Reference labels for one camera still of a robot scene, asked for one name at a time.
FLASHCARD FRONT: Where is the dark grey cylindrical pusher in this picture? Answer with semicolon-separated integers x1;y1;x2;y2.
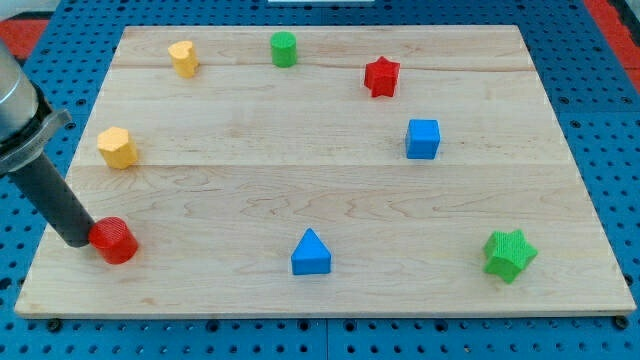
9;153;95;248

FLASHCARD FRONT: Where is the red cylinder block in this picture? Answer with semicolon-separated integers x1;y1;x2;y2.
88;217;139;265

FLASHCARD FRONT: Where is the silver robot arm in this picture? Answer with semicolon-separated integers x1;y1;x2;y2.
1;45;94;248

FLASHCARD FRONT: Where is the yellow hexagon block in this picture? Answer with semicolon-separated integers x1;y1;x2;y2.
97;127;138;169

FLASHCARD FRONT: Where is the yellow heart block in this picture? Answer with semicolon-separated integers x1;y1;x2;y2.
168;40;199;78

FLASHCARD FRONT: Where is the blue triangle block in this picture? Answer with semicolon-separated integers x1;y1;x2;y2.
290;228;332;276

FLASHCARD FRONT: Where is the green cylinder block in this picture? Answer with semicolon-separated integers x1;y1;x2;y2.
270;31;297;68

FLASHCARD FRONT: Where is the wooden board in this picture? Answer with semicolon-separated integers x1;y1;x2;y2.
15;25;636;319

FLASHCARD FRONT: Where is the red star block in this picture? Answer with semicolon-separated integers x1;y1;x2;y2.
364;56;401;98

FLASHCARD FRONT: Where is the blue cube block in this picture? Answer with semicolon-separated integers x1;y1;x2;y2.
405;119;441;160

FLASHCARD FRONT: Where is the green star block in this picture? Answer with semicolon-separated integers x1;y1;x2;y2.
483;229;538;284

